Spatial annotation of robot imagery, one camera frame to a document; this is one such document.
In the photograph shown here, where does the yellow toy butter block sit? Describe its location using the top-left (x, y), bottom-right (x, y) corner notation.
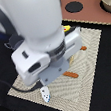
top-left (64, 25), bottom-right (71, 32)

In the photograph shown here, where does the woven beige placemat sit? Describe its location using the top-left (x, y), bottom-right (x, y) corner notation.
top-left (8, 27), bottom-right (101, 111)

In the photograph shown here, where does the toy knife orange handle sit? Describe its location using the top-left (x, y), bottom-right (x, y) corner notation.
top-left (80, 45), bottom-right (88, 52)

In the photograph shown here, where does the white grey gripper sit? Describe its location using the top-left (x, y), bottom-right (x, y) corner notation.
top-left (11, 27), bottom-right (82, 88)

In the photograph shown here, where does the white toy fish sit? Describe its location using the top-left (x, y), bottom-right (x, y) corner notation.
top-left (40, 86), bottom-right (50, 102)

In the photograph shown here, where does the brown toy stove top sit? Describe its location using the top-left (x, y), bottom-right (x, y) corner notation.
top-left (61, 0), bottom-right (111, 25)

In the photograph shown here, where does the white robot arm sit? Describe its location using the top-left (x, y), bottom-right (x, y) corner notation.
top-left (0, 0), bottom-right (82, 86)

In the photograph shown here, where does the toy fork orange handle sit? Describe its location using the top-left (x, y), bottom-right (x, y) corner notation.
top-left (63, 71), bottom-right (79, 78)

